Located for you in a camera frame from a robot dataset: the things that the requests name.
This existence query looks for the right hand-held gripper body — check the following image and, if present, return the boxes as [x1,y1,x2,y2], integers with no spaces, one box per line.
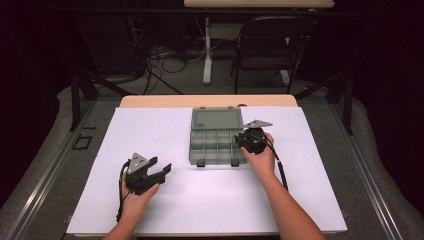
[239,119,274,155]

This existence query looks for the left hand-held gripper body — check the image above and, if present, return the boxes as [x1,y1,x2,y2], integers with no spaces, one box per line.
[124,152,167,196]

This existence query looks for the grey plastic compartment box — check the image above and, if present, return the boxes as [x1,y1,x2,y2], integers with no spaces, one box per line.
[188,106,250,168]

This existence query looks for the person's right hand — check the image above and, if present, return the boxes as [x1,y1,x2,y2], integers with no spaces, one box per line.
[240,132,278,179]

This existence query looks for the person's left hand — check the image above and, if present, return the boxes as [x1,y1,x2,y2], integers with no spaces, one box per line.
[120,171,161,219]

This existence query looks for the white table sheet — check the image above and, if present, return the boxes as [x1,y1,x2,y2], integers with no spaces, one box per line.
[65,106,348,236]

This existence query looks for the black folding chair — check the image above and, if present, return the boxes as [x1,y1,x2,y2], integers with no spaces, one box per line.
[229,14,315,96]

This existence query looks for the black metal stand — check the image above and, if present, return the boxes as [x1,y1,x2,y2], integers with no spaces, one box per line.
[68,64,135,133]
[294,70,355,136]

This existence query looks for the dark cabinet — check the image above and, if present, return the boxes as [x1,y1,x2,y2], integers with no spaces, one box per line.
[78,13,140,76]

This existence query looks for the white-legged desk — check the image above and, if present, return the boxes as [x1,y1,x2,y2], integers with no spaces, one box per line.
[183,0,336,86]

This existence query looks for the black metal crossbar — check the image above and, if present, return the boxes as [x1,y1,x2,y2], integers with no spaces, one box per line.
[49,7,372,17]

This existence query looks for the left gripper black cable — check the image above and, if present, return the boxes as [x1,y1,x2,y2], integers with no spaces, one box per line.
[115,159,132,223]

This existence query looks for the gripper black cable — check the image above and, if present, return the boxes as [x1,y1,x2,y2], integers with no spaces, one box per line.
[252,132,290,192]
[115,159,132,223]

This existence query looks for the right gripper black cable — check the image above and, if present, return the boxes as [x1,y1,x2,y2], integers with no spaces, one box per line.
[252,132,290,192]

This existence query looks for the aluminium floor rail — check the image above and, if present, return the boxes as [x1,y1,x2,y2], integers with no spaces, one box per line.
[2,99,98,240]
[328,103,405,240]

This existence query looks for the bundle of floor cables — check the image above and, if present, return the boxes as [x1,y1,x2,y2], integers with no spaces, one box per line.
[141,41,208,96]

